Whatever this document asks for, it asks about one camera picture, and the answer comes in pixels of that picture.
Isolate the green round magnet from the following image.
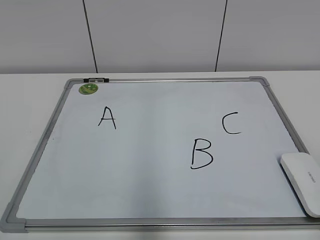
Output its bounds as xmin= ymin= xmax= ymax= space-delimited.
xmin=78 ymin=83 xmax=99 ymax=95

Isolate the white board eraser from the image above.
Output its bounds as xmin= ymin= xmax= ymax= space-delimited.
xmin=280 ymin=152 xmax=320 ymax=218

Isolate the grey framed whiteboard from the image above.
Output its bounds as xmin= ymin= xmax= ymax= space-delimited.
xmin=0 ymin=76 xmax=320 ymax=233

